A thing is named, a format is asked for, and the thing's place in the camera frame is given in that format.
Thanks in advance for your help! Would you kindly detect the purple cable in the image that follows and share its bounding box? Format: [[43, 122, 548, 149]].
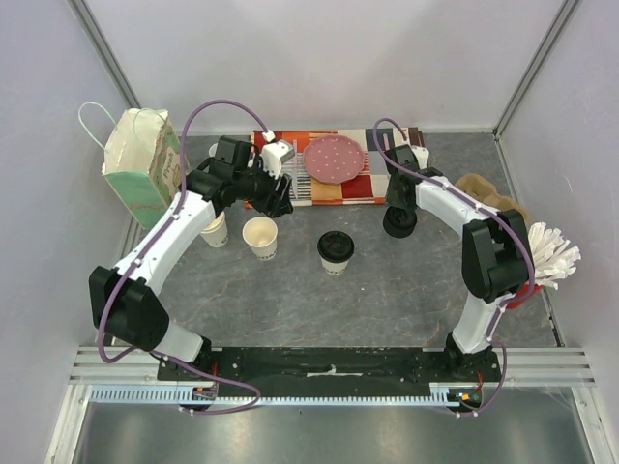
[[372, 117, 536, 420], [98, 99, 275, 418]]

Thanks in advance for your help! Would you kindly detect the green paper gift bag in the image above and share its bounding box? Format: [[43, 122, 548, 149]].
[[90, 108, 190, 230]]

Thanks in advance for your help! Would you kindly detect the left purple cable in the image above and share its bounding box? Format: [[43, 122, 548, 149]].
[[98, 99, 275, 418]]

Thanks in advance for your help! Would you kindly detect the pink dotted plate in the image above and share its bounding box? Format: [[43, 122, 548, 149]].
[[303, 134, 365, 185]]

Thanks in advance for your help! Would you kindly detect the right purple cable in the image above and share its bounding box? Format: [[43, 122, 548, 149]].
[[372, 117, 536, 420]]

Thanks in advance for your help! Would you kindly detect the red straw holder cup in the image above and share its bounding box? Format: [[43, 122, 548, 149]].
[[506, 283, 542, 309]]

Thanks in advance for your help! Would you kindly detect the white wrapped straws bundle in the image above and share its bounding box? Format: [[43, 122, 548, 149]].
[[528, 222, 581, 290]]

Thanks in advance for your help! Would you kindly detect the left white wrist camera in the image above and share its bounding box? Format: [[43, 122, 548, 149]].
[[261, 130, 295, 178]]

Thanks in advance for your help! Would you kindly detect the small grey cup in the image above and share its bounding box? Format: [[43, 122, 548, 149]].
[[208, 143, 218, 158]]

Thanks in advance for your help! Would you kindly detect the white paper cup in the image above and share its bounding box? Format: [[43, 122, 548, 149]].
[[200, 213, 229, 248], [317, 231, 354, 276], [242, 217, 279, 261]]

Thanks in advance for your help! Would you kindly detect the black coffee cup lid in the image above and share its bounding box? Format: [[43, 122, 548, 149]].
[[317, 231, 354, 263]]

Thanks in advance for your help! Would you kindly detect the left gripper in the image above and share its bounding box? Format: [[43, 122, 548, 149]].
[[234, 158, 294, 219]]

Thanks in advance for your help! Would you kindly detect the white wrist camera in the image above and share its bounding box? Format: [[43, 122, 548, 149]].
[[398, 141, 429, 172], [261, 130, 295, 178]]

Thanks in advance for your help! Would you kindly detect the colourful patchwork placemat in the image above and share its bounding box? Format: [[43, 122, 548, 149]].
[[244, 126, 431, 210]]

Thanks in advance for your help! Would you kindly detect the cardboard cup carrier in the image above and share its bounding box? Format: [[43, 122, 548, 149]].
[[455, 173, 531, 224]]

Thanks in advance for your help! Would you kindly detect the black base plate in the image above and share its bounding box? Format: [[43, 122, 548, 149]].
[[157, 345, 504, 388]]

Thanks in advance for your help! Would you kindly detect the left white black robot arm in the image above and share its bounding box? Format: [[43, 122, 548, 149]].
[[88, 136, 295, 380]]

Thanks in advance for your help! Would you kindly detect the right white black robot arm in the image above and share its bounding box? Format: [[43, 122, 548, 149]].
[[383, 144, 534, 381]]

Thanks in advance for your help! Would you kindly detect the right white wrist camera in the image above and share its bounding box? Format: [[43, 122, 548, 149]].
[[398, 141, 429, 172]]

